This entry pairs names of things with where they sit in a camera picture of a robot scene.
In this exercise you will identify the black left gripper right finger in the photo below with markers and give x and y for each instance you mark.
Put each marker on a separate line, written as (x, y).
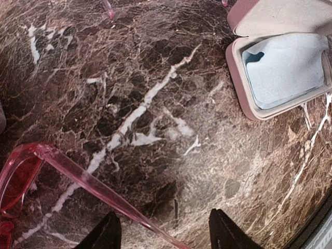
(226, 234)

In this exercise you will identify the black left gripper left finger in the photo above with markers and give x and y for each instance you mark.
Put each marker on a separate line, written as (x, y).
(107, 234)

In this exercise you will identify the pink frame sunglasses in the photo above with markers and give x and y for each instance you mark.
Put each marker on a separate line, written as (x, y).
(24, 164)

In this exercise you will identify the light blue cleaning cloth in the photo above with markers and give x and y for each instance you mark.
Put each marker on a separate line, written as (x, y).
(282, 68)

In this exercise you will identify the pink glasses case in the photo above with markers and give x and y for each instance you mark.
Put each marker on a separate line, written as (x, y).
(254, 21)

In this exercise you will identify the clear frame dark-lens sunglasses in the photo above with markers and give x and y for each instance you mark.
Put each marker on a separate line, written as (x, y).
(108, 8)

